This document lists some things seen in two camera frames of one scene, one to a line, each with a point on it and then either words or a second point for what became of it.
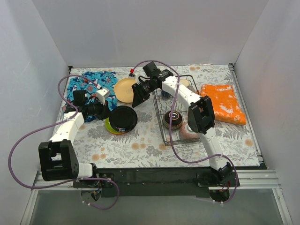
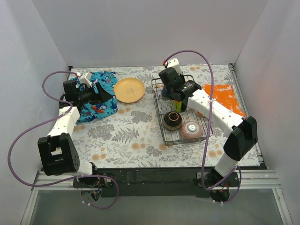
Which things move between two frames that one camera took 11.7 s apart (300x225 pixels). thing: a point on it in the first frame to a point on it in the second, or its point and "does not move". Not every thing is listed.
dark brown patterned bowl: (177, 120) does not move
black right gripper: (139, 90) to (175, 96)
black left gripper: (104, 110) to (99, 91)
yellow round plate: (123, 90) does not move
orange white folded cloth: (227, 107) does not move
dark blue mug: (165, 94) does not move
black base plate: (153, 183) does not move
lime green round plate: (109, 128) to (178, 106)
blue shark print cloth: (91, 82) does not move
